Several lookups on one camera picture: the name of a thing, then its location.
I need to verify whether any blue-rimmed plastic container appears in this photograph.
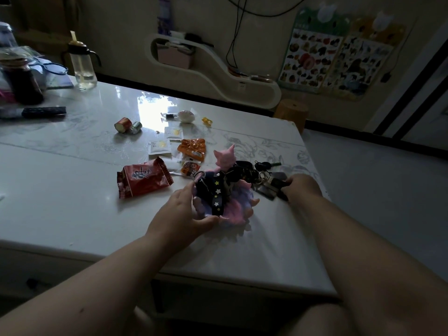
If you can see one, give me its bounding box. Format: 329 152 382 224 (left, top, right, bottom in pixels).
30 56 75 90

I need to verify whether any white curved wall shelf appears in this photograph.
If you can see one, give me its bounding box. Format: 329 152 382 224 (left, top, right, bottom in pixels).
145 33 282 109

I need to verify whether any person's right forearm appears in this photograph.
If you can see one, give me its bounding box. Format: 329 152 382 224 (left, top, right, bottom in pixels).
290 192 448 336

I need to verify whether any clear water bottle black lid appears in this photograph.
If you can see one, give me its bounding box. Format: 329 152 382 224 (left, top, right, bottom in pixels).
62 31 102 91

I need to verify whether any pink purple cat-shaped tray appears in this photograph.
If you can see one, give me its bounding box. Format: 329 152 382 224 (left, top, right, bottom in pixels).
192 144 260 226

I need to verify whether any person's left forearm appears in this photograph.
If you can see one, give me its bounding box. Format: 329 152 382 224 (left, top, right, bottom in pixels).
0 234 182 336

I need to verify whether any dark glass jar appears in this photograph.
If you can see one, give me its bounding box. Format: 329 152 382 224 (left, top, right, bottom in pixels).
0 59 45 105

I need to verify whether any black hanging cable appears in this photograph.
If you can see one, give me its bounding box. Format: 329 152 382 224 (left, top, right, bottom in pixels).
223 0 310 68

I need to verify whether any dark strap with star print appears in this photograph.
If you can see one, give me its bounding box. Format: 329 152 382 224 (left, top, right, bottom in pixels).
195 171 232 217

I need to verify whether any person's left hand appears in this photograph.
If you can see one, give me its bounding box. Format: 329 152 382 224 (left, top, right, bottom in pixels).
146 181 220 255

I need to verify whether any fruit picture wall poster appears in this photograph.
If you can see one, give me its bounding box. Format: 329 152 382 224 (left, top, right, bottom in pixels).
278 7 350 93

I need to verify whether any red small roll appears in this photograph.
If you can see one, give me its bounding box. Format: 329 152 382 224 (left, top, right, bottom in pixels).
114 117 133 133

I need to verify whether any animal picture wall poster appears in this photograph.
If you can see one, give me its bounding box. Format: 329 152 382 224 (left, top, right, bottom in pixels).
320 17 408 101

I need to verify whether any bunch of keys with fobs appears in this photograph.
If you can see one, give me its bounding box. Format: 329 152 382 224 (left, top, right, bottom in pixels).
224 160 294 203

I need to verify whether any person's right hand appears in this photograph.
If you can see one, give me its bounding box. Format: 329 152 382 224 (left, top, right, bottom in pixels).
281 174 323 207

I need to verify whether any orange snack packet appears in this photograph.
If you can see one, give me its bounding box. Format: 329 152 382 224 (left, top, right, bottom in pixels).
177 138 208 162

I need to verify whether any red snack packet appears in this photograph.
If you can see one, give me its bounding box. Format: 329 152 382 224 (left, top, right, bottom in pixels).
117 157 174 199

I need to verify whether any wooden stool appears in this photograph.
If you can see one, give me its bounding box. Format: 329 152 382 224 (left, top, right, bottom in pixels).
273 99 310 133

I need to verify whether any small orange printed sachet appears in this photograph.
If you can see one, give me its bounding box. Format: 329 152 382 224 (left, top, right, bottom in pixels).
180 161 201 177

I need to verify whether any pink storage box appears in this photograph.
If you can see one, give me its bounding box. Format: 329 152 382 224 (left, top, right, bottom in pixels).
156 43 194 70

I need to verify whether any black remote control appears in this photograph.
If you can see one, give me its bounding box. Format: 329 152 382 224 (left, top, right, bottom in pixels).
0 106 67 119

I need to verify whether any white sachet with yellow mark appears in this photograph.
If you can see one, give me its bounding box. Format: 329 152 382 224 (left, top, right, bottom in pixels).
148 140 172 156

